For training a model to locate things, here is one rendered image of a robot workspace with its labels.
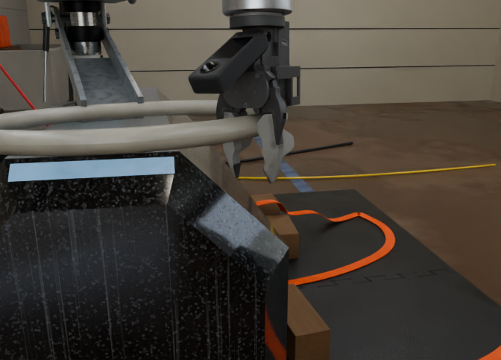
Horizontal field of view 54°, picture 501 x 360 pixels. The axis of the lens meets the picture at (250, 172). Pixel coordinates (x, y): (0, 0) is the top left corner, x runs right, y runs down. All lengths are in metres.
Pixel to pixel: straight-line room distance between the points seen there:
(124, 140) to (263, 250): 0.56
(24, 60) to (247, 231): 3.36
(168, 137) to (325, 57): 6.17
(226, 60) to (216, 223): 0.47
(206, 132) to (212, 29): 5.78
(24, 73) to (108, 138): 3.66
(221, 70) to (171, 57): 5.76
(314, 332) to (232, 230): 0.68
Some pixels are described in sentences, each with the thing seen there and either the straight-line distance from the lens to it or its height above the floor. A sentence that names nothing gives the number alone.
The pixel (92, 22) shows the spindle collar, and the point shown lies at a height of 1.05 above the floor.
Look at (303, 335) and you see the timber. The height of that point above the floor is 0.13.
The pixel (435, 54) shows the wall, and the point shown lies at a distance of 7.37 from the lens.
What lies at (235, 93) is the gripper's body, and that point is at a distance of 0.64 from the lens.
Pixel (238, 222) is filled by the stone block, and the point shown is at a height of 0.65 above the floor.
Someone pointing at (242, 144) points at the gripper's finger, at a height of 0.88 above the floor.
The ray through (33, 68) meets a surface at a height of 0.73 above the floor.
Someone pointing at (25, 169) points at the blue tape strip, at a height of 0.79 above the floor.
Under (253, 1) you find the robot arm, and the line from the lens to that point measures 0.62.
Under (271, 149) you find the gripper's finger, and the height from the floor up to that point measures 0.89.
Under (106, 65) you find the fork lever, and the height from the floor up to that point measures 0.95.
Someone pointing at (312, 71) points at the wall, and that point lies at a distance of 6.66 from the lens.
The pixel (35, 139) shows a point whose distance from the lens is 0.60.
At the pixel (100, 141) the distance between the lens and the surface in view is 0.56.
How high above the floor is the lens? 1.05
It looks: 17 degrees down
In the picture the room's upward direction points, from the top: straight up
